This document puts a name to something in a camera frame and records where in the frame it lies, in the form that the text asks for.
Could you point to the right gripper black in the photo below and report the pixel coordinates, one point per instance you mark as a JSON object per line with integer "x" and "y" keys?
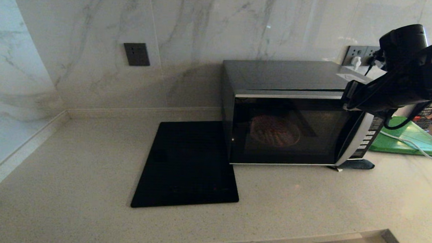
{"x": 389, "y": 95}

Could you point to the black glass microwave door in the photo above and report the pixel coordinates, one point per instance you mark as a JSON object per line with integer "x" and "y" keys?
{"x": 291, "y": 133}

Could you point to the purple plate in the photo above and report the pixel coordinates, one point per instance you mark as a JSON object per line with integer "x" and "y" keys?
{"x": 275, "y": 130}

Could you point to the silver microwave oven body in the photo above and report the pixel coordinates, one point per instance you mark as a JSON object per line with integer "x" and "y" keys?
{"x": 282, "y": 75}

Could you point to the black power plug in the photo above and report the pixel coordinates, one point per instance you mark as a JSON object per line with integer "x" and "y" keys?
{"x": 368, "y": 67}

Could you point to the white power plug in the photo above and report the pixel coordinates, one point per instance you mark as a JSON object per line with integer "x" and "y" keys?
{"x": 356, "y": 62}

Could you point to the grey socket with black plug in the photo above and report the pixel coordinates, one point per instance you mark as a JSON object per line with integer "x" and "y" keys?
{"x": 372, "y": 51}

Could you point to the green plastic cutting board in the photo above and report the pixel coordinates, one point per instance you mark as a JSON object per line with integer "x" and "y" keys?
{"x": 398, "y": 144}

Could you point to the grey socket with white plug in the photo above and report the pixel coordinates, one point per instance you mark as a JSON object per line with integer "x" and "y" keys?
{"x": 355, "y": 51}

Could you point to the dark blue cloth pad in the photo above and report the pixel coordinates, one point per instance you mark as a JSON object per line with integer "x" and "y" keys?
{"x": 360, "y": 164}

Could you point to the black glass induction cooktop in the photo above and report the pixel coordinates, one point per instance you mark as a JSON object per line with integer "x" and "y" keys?
{"x": 185, "y": 163}

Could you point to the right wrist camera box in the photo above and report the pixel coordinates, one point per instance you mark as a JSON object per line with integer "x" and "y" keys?
{"x": 375, "y": 72}

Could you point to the single dark grey wall socket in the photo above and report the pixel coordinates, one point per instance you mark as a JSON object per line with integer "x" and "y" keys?
{"x": 136, "y": 54}

